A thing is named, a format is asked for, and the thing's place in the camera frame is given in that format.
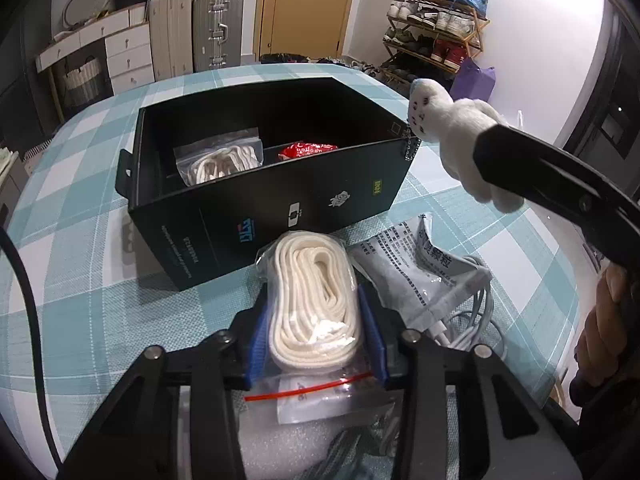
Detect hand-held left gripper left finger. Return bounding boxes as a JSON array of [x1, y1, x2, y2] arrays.
[[56, 285, 274, 480]]

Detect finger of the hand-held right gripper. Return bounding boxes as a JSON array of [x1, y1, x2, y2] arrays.
[[474, 125, 640, 273]]

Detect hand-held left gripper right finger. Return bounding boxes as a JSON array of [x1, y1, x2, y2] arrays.
[[357, 285, 584, 480]]

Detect grey medicine packet small print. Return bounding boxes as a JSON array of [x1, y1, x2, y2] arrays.
[[349, 239, 493, 334]]

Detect large bagged cream rope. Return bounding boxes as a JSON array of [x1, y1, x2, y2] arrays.
[[256, 230, 367, 377]]

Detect white plush toy keychain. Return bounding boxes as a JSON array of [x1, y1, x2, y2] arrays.
[[402, 78, 525, 211]]

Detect white charging cable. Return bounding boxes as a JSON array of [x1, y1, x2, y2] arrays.
[[425, 255, 507, 357]]

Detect grey medicine packet large print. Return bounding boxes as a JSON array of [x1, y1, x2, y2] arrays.
[[391, 212, 490, 283]]

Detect black cardboard box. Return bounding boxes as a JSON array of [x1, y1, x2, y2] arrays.
[[116, 78, 423, 292]]

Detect person's right hand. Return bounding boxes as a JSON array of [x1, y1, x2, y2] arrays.
[[575, 264, 632, 387]]

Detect clear zip bag red seal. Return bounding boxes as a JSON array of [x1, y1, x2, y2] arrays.
[[244, 370, 402, 432]]

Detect purple bag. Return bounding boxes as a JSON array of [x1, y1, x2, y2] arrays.
[[450, 57, 497, 106]]

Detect wooden shoe rack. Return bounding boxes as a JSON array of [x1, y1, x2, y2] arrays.
[[382, 0, 491, 97]]

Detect teal checked tablecloth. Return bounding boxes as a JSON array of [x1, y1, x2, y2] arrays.
[[0, 62, 617, 480]]

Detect rows of sneakers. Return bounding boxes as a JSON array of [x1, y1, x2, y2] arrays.
[[385, 0, 488, 72]]

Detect red snack packet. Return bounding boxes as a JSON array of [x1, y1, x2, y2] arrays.
[[278, 141, 339, 162]]

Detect yellow wooden door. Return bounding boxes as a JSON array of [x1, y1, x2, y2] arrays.
[[252, 0, 362, 64]]

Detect grey and white woven basket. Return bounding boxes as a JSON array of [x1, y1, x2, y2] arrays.
[[55, 55, 109, 107]]

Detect white desk with drawers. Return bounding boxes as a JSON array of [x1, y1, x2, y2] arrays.
[[35, 7, 154, 96]]

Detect silver suitcase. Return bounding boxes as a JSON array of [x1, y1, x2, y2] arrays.
[[192, 0, 246, 74]]

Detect dark grey fridge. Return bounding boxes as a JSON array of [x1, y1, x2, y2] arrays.
[[0, 20, 63, 136]]

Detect small bagged white rope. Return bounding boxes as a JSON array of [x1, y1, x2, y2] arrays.
[[173, 130, 264, 189]]

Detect black cable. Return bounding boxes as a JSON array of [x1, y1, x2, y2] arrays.
[[0, 227, 67, 463]]

